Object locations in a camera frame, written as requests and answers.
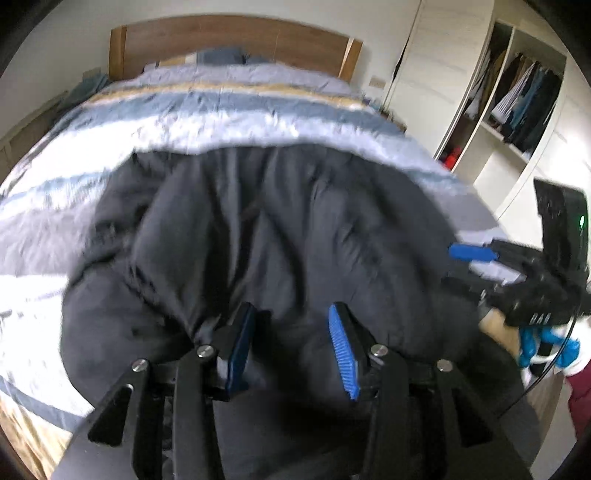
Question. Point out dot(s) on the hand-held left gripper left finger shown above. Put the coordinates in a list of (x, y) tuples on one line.
[(240, 353)]

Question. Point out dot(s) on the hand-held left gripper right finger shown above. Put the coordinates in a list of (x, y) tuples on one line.
[(344, 353)]

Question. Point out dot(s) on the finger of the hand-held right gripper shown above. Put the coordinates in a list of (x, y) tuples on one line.
[(471, 253), (466, 285)]

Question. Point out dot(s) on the black puffer coat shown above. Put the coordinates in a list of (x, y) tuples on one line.
[(277, 230)]

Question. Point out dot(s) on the hanging clothes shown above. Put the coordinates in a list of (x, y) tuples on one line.
[(526, 101)]

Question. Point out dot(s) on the blue and white cloth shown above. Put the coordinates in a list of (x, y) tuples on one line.
[(530, 345)]

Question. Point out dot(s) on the red item in wardrobe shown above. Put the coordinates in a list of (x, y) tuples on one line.
[(451, 158)]

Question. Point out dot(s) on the dark red cloth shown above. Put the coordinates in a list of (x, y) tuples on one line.
[(581, 399)]

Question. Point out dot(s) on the white wardrobe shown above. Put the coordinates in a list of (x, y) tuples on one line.
[(443, 55)]

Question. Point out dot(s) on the bed with striped duvet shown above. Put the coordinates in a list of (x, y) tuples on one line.
[(184, 120)]

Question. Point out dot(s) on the blue striped pillow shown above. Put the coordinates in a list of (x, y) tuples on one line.
[(217, 56)]

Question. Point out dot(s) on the wooden headboard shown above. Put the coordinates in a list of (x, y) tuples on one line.
[(231, 41)]

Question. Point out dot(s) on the wall socket plate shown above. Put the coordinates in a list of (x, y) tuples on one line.
[(377, 83)]

